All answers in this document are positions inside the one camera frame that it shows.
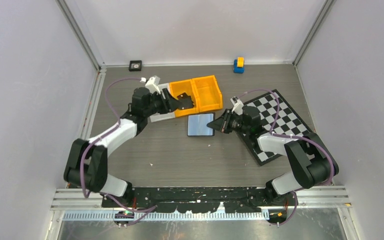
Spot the white plastic bin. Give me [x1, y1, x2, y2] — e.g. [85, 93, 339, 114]
[148, 82, 177, 123]

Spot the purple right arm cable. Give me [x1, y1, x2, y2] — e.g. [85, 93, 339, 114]
[236, 88, 336, 227]

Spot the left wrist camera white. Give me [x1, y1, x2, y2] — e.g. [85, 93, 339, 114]
[140, 75, 161, 95]

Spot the orange plastic bin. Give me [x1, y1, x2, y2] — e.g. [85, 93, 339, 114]
[169, 79, 199, 118]
[192, 75, 223, 113]

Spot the blue toy car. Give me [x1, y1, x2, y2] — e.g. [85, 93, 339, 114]
[233, 59, 245, 74]

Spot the small black square box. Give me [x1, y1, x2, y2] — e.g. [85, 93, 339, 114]
[128, 60, 143, 72]

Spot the yellow toy block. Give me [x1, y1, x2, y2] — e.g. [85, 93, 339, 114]
[237, 57, 244, 68]

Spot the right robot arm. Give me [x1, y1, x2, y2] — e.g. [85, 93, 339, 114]
[207, 106, 339, 205]

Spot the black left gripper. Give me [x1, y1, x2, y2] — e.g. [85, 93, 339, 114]
[144, 88, 182, 118]

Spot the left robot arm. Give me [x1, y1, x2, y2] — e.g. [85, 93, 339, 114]
[63, 87, 183, 207]

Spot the orange plastic bin right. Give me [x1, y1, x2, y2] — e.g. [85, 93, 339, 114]
[192, 75, 223, 113]

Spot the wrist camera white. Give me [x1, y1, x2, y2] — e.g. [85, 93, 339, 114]
[230, 96, 244, 116]
[140, 75, 161, 95]

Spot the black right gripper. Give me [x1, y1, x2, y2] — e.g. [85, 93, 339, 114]
[207, 108, 250, 135]

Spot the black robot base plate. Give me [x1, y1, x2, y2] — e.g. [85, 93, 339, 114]
[100, 186, 298, 214]

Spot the orange plastic bin left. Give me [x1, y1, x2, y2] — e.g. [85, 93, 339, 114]
[169, 79, 199, 118]

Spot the black white checkerboard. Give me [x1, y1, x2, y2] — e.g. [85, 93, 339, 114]
[237, 89, 313, 166]

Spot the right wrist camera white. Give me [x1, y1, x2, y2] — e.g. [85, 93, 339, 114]
[230, 96, 244, 116]

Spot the aluminium frame rail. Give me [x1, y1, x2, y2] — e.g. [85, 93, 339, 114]
[51, 186, 352, 223]

